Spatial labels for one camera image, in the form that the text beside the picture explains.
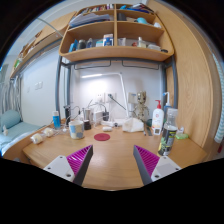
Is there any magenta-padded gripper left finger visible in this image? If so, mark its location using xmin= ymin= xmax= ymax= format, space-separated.
xmin=43 ymin=144 xmax=94 ymax=187

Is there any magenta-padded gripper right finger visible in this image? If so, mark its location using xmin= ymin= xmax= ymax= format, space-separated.
xmin=133 ymin=144 xmax=183 ymax=187

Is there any clear bottle with dark label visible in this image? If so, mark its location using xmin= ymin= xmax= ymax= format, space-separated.
xmin=157 ymin=107 xmax=179 ymax=157

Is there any green flat box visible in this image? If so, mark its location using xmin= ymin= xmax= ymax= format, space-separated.
xmin=175 ymin=132 xmax=190 ymax=141

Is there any cream mug with blue patches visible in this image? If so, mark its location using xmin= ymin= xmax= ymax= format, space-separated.
xmin=68 ymin=119 xmax=85 ymax=140

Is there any blue tube with white cap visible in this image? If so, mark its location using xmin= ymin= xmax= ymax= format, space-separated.
xmin=51 ymin=110 xmax=62 ymax=130

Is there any white pump bottle red top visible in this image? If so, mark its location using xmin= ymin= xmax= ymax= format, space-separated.
xmin=151 ymin=99 xmax=165 ymax=136

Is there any small black box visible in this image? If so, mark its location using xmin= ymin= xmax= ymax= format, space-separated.
xmin=83 ymin=119 xmax=92 ymax=131

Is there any black electric shaver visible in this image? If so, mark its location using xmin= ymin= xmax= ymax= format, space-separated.
xmin=63 ymin=104 xmax=72 ymax=127

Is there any flat round red coaster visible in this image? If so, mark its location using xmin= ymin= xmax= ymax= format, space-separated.
xmin=93 ymin=132 xmax=111 ymax=142

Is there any teal bed mattress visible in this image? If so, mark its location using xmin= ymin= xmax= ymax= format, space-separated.
xmin=0 ymin=121 xmax=43 ymax=156

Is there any blue squeeze bottle white nozzle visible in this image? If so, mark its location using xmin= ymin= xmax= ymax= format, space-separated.
xmin=162 ymin=91 xmax=173 ymax=125

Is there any wooden tree figurine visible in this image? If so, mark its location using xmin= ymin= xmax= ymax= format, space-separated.
xmin=132 ymin=90 xmax=152 ymax=124

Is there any white power strip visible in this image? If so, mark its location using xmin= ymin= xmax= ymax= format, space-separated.
xmin=100 ymin=119 xmax=115 ymax=128

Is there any teal pillow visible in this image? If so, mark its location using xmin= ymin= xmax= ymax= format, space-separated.
xmin=0 ymin=109 xmax=22 ymax=132

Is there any teal checked towel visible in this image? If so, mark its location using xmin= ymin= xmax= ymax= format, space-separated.
xmin=211 ymin=53 xmax=224 ymax=144

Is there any striped grey curtain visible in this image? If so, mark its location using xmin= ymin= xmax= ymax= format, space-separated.
xmin=0 ymin=74 xmax=23 ymax=116

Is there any white desk lamp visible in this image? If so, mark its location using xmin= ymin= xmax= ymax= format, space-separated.
xmin=80 ymin=72 xmax=130 ymax=125

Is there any wooden shelf unit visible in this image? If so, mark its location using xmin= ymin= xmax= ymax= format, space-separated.
xmin=58 ymin=3 xmax=175 ymax=63

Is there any white wall box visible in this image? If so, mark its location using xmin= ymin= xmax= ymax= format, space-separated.
xmin=128 ymin=92 xmax=138 ymax=105

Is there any dark grey metal frame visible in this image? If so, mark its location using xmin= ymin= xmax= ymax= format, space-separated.
xmin=54 ymin=54 xmax=179 ymax=129

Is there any white wall socket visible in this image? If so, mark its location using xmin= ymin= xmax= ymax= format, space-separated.
xmin=105 ymin=92 xmax=118 ymax=103
xmin=94 ymin=92 xmax=105 ymax=104

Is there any long wooden wall shelf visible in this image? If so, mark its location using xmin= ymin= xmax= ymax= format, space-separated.
xmin=9 ymin=11 xmax=78 ymax=80

